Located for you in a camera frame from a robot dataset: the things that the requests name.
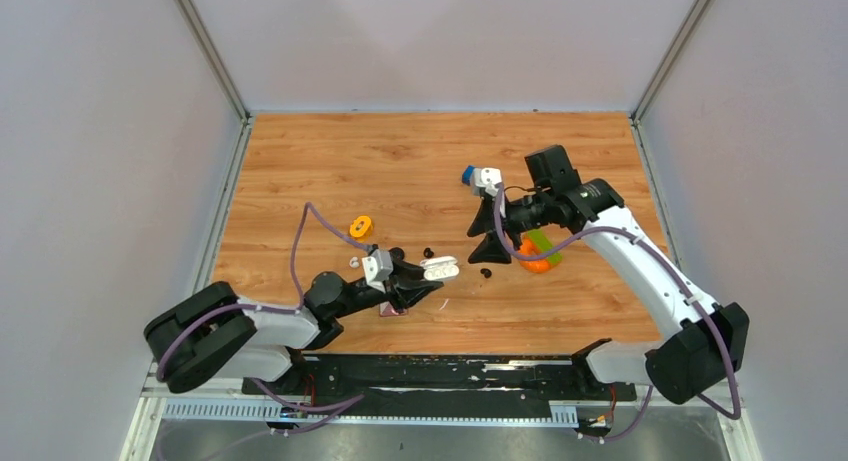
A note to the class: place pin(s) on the green toy brick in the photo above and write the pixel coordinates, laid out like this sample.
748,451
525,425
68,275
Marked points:
536,242

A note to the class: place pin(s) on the white earbud charging case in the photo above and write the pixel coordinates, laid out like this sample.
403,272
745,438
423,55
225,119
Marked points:
442,269

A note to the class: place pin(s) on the orange ring toy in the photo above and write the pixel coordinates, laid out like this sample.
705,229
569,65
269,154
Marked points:
523,263

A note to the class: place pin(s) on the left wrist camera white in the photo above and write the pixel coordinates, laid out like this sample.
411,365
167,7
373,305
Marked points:
377,268

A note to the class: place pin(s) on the yellow traffic light toy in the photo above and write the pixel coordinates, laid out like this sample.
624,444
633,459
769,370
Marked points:
361,228

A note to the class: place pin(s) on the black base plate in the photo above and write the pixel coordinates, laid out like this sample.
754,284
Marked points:
447,385

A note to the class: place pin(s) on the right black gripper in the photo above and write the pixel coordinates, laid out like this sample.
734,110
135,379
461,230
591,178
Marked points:
491,248

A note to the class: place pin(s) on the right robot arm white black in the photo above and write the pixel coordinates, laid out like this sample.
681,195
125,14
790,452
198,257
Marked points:
702,341

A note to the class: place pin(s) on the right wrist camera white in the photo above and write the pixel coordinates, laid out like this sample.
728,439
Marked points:
485,181

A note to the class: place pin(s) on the blue toy brick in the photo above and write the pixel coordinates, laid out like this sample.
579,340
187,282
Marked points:
469,176

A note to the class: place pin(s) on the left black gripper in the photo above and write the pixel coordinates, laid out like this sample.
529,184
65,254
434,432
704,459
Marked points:
406,285

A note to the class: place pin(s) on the red playing card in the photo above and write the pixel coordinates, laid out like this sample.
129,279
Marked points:
386,309

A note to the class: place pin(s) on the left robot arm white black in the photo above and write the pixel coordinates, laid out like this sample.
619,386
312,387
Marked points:
216,333

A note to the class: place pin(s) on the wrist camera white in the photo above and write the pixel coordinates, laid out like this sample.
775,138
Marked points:
377,268
485,181

